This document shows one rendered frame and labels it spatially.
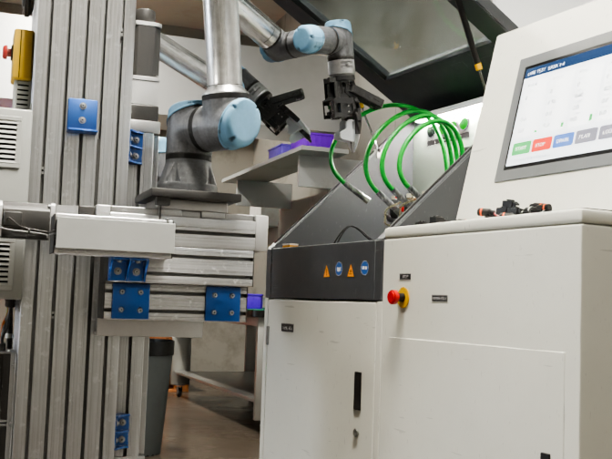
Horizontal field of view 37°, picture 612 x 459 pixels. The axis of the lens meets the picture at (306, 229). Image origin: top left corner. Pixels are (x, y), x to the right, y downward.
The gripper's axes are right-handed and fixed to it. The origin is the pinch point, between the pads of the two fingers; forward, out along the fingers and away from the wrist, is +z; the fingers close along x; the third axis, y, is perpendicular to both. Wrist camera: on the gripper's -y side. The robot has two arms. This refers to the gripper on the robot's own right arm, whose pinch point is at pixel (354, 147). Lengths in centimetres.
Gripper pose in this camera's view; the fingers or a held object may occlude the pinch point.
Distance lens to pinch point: 260.3
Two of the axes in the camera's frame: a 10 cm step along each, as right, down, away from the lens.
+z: 0.8, 10.0, 0.5
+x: 4.3, 0.1, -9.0
